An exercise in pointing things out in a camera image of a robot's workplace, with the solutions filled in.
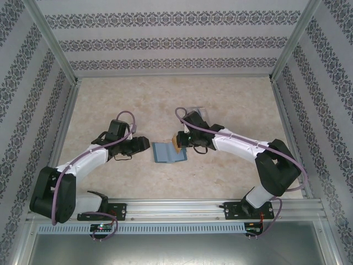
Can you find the rear aluminium rail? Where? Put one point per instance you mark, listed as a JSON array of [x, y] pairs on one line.
[[173, 75]]

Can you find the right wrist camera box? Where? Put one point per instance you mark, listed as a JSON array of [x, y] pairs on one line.
[[195, 120]]

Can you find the grey metal sheet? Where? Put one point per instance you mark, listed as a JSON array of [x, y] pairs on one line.
[[176, 249]]

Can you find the clear plastic card case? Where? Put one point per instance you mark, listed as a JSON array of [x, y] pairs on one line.
[[203, 111]]

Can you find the right side aluminium rail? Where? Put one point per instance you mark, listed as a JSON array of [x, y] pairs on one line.
[[289, 132]]

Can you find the right rear aluminium frame post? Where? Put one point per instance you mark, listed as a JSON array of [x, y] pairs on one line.
[[295, 36]]

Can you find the left side aluminium rail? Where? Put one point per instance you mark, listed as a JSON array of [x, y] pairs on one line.
[[67, 116]]

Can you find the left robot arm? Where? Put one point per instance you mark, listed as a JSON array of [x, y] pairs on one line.
[[88, 160]]

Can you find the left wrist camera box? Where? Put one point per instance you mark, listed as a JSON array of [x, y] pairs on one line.
[[117, 128]]

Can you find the aluminium frame post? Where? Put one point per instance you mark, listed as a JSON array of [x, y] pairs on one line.
[[295, 36], [49, 36]]

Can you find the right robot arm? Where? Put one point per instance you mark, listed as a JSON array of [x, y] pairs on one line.
[[237, 149]]

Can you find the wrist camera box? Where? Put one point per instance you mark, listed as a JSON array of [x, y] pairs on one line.
[[117, 128], [195, 120]]

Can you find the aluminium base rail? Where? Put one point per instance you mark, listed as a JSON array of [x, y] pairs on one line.
[[176, 209]]

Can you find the left rear aluminium frame post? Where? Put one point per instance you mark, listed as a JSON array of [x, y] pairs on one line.
[[49, 36]]

